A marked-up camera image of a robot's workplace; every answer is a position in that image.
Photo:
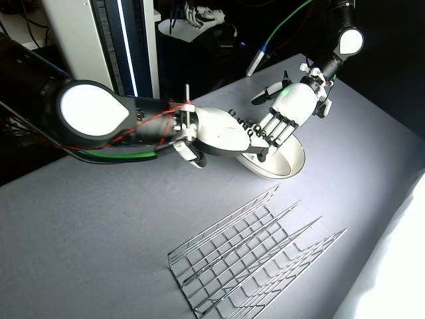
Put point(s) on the white adapter box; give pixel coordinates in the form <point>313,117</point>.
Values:
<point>256,63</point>

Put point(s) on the white paper sheet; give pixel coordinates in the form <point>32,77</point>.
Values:
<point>179,31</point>

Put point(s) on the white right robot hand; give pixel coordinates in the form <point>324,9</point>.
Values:
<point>222,133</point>

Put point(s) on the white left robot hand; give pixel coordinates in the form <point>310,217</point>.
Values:
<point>295,103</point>

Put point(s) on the white robot torso column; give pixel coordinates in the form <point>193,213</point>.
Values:
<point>73,40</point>

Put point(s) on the spare white robot hand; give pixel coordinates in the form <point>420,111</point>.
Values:
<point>206,13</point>

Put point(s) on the white plate with dark rim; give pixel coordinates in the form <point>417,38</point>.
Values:
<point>247,165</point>
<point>285,159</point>

